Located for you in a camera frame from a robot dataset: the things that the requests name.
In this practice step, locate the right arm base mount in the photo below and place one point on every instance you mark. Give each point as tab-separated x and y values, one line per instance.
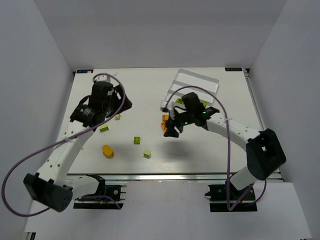
217	196

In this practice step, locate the small green brick upturned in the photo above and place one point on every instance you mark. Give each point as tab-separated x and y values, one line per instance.
147	154

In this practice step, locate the yellow round lego block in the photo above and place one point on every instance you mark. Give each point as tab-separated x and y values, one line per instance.
107	151

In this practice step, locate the blue label right corner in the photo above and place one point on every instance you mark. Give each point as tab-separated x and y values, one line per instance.
233	69

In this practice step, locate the green lego plate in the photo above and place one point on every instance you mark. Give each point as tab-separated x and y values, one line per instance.
179	101

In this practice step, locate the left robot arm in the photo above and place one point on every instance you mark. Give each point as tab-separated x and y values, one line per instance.
49	185

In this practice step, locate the blue label corner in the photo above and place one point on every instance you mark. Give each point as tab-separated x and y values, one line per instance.
84	71
233	69

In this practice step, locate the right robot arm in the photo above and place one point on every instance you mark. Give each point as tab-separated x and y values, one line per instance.
236	133

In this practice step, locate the orange brick hollow side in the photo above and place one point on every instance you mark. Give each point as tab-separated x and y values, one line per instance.
163	126

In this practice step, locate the blue label left corner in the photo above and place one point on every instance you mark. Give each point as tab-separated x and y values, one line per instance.
84	71

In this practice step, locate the white divided tray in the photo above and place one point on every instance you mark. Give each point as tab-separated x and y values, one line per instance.
188	78

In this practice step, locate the orange brick studs up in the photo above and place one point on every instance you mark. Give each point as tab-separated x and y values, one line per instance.
165	117

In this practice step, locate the aluminium table rail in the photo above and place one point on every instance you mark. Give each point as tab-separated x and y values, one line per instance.
260	120

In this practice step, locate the green square brick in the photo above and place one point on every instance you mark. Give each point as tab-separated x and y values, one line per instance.
137	140

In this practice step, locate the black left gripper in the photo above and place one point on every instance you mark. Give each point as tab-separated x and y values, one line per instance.
120	100

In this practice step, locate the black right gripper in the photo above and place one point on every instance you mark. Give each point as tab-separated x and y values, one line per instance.
176	122

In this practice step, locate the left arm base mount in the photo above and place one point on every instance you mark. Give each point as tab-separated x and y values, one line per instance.
108	196

